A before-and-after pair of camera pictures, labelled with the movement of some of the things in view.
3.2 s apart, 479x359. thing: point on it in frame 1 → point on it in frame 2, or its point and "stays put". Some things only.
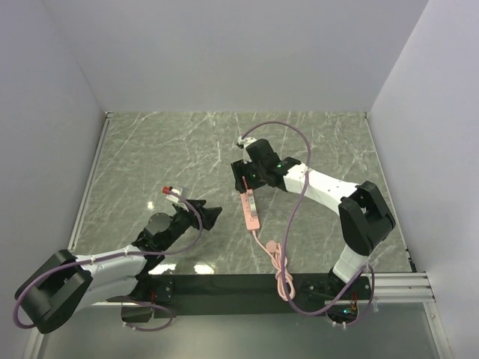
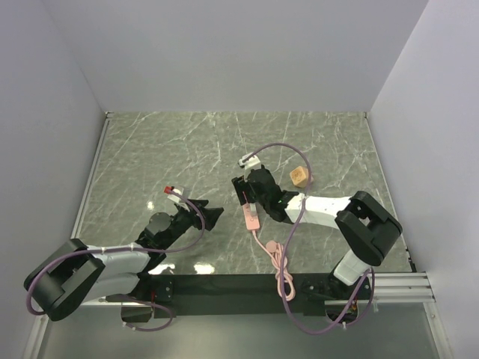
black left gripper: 209,215 stays put
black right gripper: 239,169 → 241,185
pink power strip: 251,222 stays put
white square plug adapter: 252,203 stays put
